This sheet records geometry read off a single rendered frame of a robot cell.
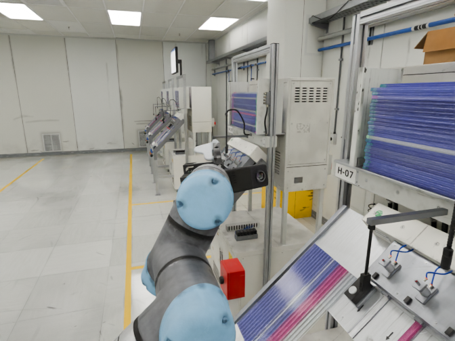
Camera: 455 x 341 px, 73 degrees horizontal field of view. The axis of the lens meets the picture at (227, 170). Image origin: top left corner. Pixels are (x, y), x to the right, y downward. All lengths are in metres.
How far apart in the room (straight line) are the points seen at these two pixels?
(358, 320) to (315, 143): 1.28
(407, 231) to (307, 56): 3.19
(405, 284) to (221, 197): 0.67
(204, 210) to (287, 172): 1.64
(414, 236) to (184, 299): 0.79
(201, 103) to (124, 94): 4.30
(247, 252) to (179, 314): 1.80
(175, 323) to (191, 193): 0.16
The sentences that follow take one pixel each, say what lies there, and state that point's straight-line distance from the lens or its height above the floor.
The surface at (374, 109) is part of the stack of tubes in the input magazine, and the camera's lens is 1.06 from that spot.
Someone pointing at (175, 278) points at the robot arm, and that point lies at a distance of 0.37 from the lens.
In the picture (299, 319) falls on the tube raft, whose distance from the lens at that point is 1.14.
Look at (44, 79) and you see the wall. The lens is 9.34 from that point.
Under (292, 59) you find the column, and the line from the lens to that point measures 3.91.
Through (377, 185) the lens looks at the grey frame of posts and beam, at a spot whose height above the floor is 1.34.
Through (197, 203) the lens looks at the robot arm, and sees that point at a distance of 0.40.
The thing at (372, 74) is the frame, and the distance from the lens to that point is 1.15.
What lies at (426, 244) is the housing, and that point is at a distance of 0.99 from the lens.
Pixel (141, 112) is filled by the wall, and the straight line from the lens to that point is 9.11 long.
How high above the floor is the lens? 1.63
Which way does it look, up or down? 14 degrees down
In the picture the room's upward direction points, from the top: straight up
